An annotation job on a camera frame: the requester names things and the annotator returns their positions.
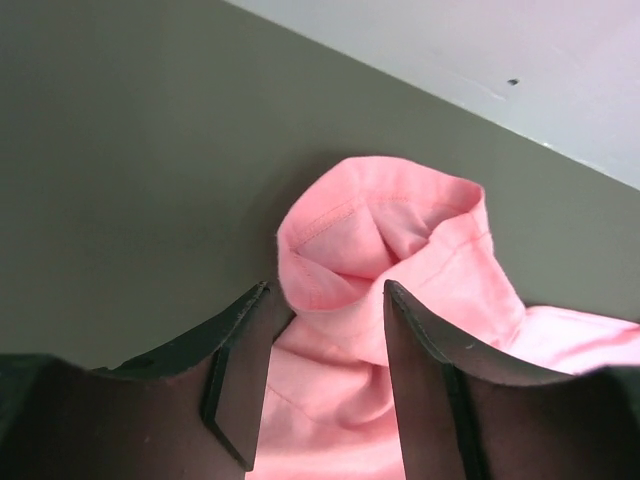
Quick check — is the pink t-shirt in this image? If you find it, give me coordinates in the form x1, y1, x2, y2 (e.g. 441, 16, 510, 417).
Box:
252, 156, 639, 479

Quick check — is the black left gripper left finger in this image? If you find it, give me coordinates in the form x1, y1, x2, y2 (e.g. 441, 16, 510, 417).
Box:
1, 283, 273, 479

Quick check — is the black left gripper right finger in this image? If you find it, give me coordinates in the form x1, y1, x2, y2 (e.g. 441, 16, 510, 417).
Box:
384, 280, 639, 480

